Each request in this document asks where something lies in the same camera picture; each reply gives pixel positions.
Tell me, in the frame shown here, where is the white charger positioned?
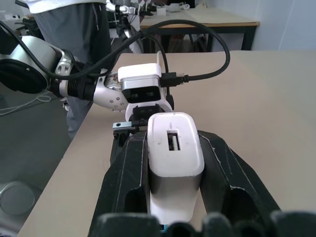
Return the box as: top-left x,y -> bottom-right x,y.
147,112 -> 205,223

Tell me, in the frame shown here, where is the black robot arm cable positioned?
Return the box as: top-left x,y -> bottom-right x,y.
0,19 -> 231,100

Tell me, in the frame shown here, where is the wooden table with black legs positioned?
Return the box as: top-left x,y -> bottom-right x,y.
139,7 -> 261,53

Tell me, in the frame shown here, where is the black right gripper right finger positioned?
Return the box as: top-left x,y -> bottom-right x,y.
197,129 -> 281,223

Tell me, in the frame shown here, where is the person in grey trousers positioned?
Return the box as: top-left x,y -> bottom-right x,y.
15,0 -> 112,139

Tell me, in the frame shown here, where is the white cable on floor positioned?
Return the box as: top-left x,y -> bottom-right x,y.
0,93 -> 52,117

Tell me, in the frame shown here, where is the silver round robot body part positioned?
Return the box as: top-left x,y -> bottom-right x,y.
0,181 -> 47,237

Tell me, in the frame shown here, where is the silver background robot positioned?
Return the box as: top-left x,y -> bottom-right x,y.
105,0 -> 159,54

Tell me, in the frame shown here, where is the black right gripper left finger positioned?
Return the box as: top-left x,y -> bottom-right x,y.
90,130 -> 152,237

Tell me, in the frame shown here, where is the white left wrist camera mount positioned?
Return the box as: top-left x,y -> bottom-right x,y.
118,63 -> 174,122

